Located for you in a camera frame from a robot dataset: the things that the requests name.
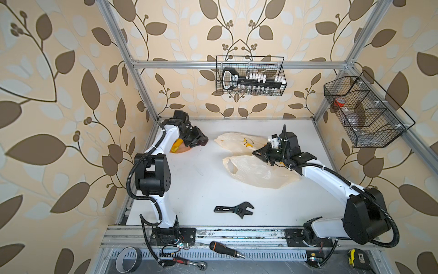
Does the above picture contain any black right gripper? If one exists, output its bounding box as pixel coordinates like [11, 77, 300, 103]
[252, 143, 289, 166]

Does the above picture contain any banana print plastic bag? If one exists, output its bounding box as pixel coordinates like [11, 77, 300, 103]
[215, 132, 300, 189]

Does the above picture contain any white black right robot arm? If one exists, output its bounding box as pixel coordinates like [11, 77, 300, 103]
[252, 129, 400, 248]

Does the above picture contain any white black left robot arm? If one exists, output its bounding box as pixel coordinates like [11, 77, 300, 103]
[126, 110, 209, 245]

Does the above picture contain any pink fruit plate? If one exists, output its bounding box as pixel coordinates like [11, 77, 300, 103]
[170, 139, 192, 154]

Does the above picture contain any black adjustable wrench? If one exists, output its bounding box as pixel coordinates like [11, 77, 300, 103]
[213, 202, 255, 219]

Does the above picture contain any socket set holder black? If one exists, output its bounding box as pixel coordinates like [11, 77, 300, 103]
[220, 67, 286, 90]

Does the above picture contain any clear bottle red cap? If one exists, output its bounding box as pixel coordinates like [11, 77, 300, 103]
[334, 97, 364, 135]

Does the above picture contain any black orange screwdriver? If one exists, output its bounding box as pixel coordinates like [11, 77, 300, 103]
[209, 241, 246, 259]

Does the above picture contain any yellow black tape measure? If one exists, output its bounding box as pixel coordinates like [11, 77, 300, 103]
[348, 248, 371, 271]

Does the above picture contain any black tape roll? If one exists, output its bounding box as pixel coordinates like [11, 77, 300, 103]
[115, 247, 142, 274]

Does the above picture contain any black wire basket back wall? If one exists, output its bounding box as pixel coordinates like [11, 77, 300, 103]
[216, 55, 287, 97]

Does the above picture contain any black wire basket wall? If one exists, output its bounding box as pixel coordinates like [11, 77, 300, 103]
[324, 71, 415, 148]
[216, 55, 287, 97]

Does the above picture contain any black wire basket right wall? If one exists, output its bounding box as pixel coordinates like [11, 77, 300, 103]
[324, 71, 415, 148]

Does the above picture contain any red handled ratchet wrench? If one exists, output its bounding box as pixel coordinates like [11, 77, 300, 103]
[173, 257, 208, 271]

